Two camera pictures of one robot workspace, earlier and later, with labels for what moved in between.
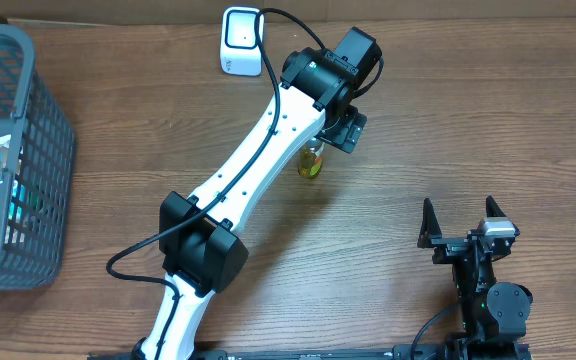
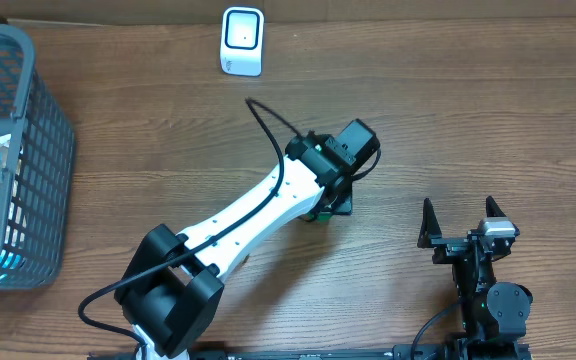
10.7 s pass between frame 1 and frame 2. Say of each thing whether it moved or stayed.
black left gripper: moved
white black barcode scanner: stayed
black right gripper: stayed
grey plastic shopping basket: stayed
